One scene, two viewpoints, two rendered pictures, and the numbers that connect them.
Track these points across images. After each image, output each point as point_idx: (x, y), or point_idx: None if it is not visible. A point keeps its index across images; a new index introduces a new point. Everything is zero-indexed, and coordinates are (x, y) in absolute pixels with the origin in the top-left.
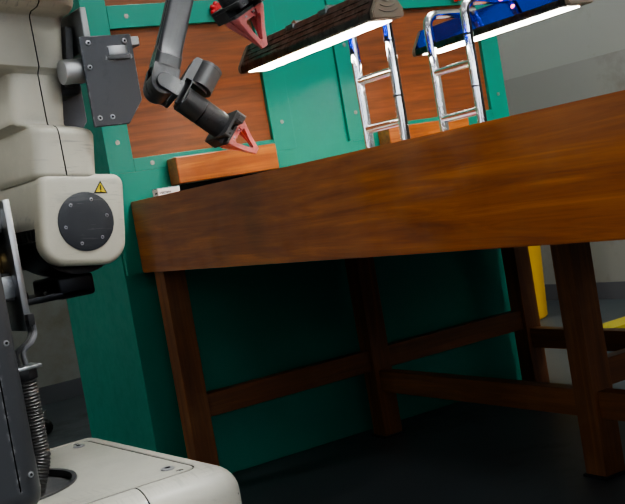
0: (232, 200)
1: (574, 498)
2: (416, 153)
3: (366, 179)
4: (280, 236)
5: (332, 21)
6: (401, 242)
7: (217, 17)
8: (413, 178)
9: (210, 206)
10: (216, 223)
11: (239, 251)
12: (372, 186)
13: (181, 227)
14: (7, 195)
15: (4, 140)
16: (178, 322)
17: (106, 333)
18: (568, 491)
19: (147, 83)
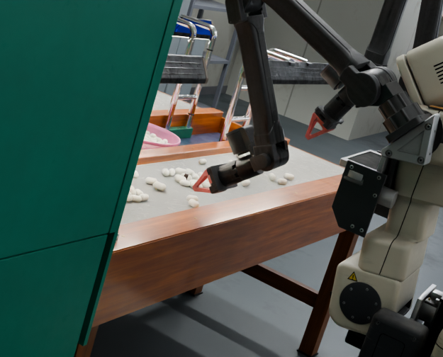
0: (223, 236)
1: (108, 356)
2: (323, 201)
3: (302, 214)
4: (245, 254)
5: (176, 71)
6: (300, 243)
7: (333, 125)
8: (317, 212)
9: (202, 244)
10: (200, 256)
11: (210, 273)
12: (303, 217)
13: (160, 268)
14: (405, 283)
15: (417, 244)
16: None
17: None
18: (94, 356)
19: (282, 158)
